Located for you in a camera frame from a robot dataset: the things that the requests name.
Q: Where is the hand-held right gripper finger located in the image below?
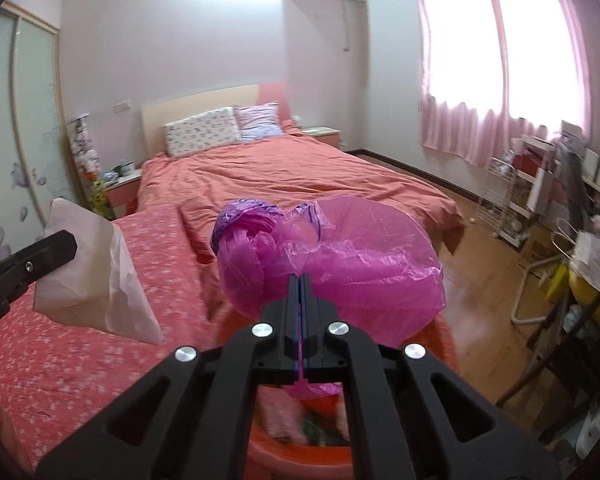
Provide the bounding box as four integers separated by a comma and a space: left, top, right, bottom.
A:
34, 274, 301, 480
300, 274, 563, 480

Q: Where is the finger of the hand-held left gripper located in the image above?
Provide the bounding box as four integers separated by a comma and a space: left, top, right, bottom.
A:
0, 230, 78, 333

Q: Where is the cream plastic bag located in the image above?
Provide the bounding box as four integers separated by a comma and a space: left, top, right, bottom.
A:
32, 197, 165, 346

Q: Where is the magenta plastic bag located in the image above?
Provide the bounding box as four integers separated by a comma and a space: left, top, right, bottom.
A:
217, 196, 446, 401

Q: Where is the purple plastic bag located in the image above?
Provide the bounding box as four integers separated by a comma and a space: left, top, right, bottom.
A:
211, 199, 326, 256

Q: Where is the green plastic bag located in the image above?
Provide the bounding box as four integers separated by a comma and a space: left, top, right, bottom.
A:
304, 412, 341, 447

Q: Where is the pink nightstand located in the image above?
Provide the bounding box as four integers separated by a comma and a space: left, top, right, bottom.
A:
300, 126, 342, 150
102, 170, 143, 221

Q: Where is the clear tube of plush toys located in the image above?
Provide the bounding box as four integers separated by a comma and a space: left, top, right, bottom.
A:
67, 115, 112, 221

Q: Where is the flower print sliding wardrobe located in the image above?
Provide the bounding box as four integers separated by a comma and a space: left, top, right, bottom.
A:
0, 2, 88, 271

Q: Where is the red floral blanket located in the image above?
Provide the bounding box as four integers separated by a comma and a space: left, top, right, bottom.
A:
0, 205, 461, 476

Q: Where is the pink striped pillow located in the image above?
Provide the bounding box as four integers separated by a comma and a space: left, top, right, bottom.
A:
234, 102, 285, 142

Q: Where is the white floral pillow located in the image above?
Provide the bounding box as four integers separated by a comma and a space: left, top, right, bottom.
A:
162, 106, 242, 157

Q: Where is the pink cushion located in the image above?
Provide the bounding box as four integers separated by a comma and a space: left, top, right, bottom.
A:
257, 82, 293, 128

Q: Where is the beige wooden headboard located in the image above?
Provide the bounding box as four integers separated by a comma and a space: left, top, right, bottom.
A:
141, 84, 261, 158

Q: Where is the pink curtain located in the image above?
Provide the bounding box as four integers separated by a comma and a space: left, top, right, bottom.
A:
407, 0, 596, 168

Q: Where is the yellow basin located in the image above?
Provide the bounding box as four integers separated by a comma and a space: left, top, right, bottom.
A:
567, 260, 600, 323

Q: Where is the white metal chair frame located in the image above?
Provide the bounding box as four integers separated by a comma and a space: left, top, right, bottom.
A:
510, 232, 576, 326

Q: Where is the white wire rack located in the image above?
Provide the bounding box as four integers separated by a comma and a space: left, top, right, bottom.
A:
477, 135, 556, 248

